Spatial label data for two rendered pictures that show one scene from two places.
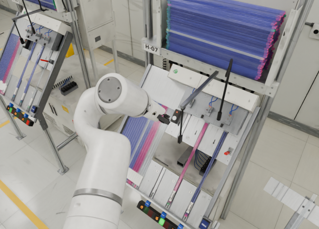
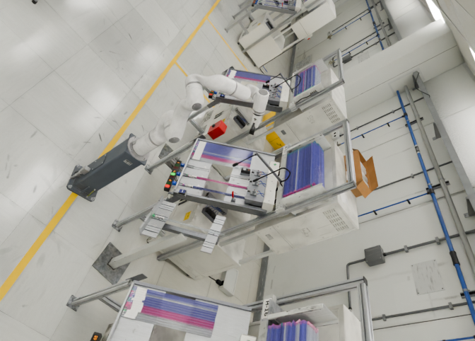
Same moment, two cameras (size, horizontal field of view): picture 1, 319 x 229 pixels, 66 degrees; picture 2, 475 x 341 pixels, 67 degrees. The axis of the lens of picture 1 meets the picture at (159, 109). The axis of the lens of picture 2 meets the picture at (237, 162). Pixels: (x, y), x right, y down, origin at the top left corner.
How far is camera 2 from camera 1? 181 cm
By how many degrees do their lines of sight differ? 23
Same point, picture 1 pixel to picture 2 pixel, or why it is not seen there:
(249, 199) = (175, 286)
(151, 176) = (200, 164)
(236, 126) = (251, 198)
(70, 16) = (292, 106)
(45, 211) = (142, 117)
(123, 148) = (247, 95)
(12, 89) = not seen: hidden behind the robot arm
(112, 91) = (262, 93)
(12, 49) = (259, 78)
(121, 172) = (240, 93)
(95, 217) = (232, 83)
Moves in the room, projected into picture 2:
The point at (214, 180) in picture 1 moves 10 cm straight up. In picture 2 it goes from (201, 218) to (210, 215)
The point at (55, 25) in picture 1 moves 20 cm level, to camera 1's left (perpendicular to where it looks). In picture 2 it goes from (283, 99) to (278, 83)
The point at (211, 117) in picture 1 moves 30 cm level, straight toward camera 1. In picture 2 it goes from (251, 186) to (227, 170)
